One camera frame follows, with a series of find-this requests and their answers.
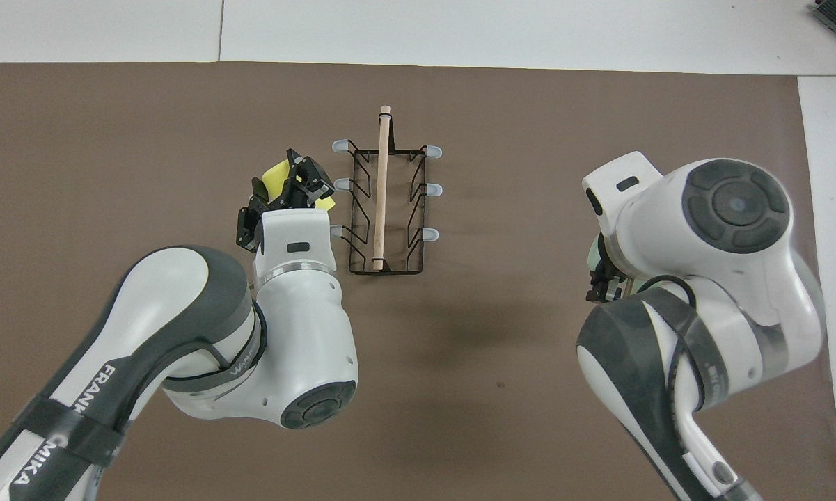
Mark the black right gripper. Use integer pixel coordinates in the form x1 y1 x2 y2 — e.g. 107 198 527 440
586 261 631 302

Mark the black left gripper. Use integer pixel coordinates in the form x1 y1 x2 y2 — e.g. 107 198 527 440
235 148 329 251

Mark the yellow plastic cup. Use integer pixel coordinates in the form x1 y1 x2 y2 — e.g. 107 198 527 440
261 160 338 213

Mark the brown table mat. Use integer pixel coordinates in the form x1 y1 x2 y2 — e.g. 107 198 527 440
0 61 836 501

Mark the black wire cup rack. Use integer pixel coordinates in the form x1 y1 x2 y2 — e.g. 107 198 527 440
326 105 443 276

